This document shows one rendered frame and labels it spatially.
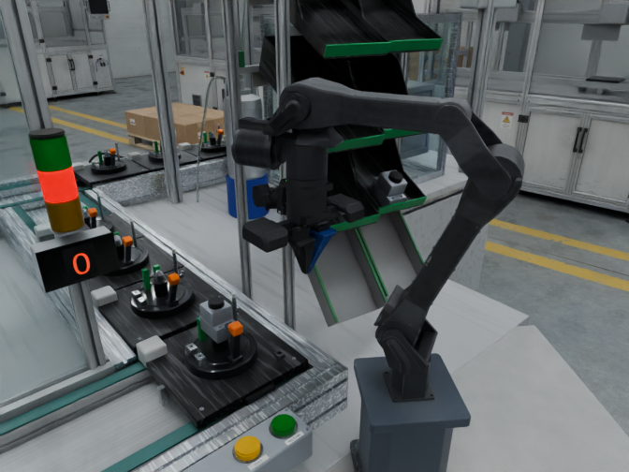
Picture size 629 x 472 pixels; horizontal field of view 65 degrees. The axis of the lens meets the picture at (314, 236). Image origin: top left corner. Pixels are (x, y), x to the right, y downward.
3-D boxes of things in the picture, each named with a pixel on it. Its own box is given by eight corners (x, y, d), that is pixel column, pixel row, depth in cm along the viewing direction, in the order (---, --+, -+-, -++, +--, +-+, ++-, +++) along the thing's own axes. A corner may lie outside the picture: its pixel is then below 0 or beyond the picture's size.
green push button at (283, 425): (300, 432, 81) (300, 422, 80) (281, 445, 79) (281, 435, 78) (285, 418, 84) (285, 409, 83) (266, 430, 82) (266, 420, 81)
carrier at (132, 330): (236, 311, 113) (232, 263, 108) (135, 356, 99) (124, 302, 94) (185, 272, 130) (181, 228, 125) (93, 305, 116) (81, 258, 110)
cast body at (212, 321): (238, 334, 93) (235, 303, 90) (217, 345, 90) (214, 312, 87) (214, 316, 99) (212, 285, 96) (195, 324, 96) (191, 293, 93)
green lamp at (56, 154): (77, 168, 76) (69, 136, 74) (41, 174, 73) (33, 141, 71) (66, 160, 80) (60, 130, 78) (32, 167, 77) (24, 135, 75)
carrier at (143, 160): (203, 163, 218) (200, 135, 213) (151, 174, 204) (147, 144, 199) (177, 152, 235) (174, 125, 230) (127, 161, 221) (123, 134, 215)
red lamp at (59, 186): (82, 198, 78) (77, 168, 76) (49, 205, 75) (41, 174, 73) (73, 189, 82) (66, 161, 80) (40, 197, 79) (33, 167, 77)
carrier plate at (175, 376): (308, 367, 96) (308, 358, 95) (197, 431, 82) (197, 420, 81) (240, 314, 112) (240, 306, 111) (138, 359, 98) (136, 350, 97)
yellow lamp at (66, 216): (89, 227, 80) (83, 199, 78) (56, 235, 77) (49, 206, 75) (79, 217, 84) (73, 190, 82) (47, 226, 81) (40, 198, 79)
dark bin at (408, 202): (423, 204, 109) (436, 180, 104) (375, 216, 103) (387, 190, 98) (358, 128, 124) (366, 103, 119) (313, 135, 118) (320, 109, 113)
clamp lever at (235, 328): (242, 357, 91) (243, 325, 87) (233, 361, 90) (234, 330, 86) (232, 345, 94) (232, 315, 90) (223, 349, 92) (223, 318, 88)
